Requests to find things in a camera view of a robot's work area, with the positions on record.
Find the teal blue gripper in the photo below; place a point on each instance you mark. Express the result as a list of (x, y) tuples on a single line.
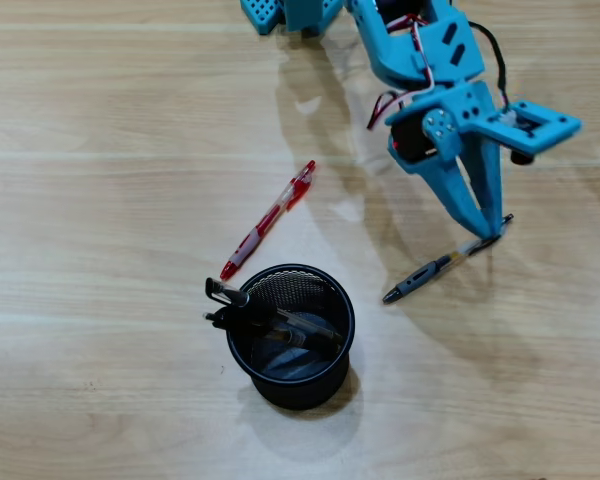
[(461, 116)]

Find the clear pen with grey grip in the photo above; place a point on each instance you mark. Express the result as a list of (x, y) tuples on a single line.
[(420, 275)]

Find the red clear ballpoint pen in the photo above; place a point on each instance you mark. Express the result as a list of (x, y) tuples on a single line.
[(260, 230)]

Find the clear pen with black grip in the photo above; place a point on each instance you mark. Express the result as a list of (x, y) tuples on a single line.
[(227, 292)]

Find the black pen with silver tip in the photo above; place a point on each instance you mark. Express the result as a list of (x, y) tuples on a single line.
[(212, 318)]

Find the teal blue robot arm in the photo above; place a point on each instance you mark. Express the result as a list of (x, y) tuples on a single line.
[(400, 60)]

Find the black mesh pen holder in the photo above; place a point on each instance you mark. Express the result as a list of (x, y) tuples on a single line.
[(300, 395)]

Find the teal blue wrist camera mount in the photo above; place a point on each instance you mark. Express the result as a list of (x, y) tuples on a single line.
[(565, 125)]

